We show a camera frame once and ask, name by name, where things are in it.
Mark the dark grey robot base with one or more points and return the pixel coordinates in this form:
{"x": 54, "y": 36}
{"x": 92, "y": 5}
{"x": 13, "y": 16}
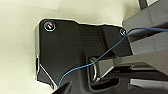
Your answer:
{"x": 66, "y": 43}

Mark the small base bolt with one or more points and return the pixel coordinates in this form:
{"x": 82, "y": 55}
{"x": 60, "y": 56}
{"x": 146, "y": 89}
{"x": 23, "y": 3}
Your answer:
{"x": 122, "y": 31}

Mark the large shiny base bolt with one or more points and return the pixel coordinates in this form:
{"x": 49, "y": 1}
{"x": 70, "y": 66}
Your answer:
{"x": 49, "y": 26}

